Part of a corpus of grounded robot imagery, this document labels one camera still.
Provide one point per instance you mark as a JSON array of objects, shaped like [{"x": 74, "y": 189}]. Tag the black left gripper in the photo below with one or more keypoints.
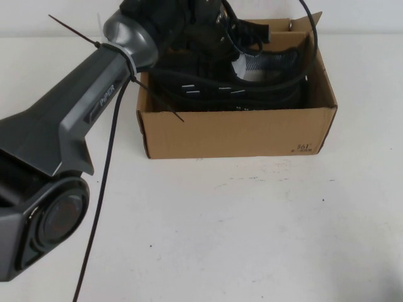
[{"x": 211, "y": 28}]

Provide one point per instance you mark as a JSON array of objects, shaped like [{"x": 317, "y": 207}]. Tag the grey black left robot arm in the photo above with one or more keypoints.
[{"x": 47, "y": 132}]

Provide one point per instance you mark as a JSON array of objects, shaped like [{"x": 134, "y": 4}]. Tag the brown cardboard shoe box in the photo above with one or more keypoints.
[{"x": 252, "y": 135}]

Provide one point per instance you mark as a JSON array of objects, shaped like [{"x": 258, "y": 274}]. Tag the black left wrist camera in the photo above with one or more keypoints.
[{"x": 255, "y": 31}]

